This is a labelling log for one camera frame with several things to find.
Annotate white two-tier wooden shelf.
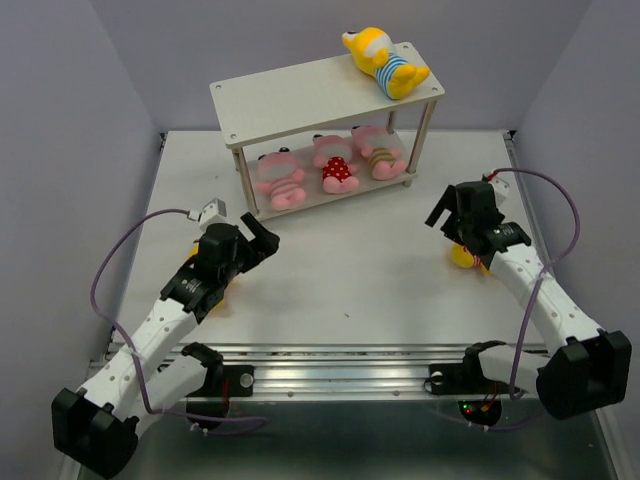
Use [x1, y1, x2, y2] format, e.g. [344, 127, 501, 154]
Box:
[210, 55, 445, 220]

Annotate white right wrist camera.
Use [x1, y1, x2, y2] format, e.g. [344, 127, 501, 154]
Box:
[482, 175, 510, 207]

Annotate pink frog toy red polka-dot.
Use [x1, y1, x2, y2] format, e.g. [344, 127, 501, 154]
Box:
[312, 134, 360, 195]

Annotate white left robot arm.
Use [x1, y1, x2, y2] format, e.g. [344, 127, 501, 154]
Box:
[51, 213, 280, 479]

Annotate pink frog toy orange stripes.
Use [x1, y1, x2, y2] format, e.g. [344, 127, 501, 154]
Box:
[351, 125, 407, 181]

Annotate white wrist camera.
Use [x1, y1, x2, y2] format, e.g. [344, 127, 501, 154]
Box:
[482, 175, 510, 207]
[198, 198, 227, 232]

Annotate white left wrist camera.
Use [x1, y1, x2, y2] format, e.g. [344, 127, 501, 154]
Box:
[198, 198, 227, 232]

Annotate yellow frog toy red stripes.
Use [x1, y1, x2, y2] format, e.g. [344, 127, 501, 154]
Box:
[449, 243, 490, 274]

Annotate yellow frog toy blue stripes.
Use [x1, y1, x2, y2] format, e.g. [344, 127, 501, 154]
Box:
[341, 27, 431, 100]

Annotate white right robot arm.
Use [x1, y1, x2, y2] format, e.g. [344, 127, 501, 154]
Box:
[426, 180, 632, 420]

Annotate yellow frog toy pink stripes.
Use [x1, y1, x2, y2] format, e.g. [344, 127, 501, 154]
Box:
[183, 242, 239, 321]

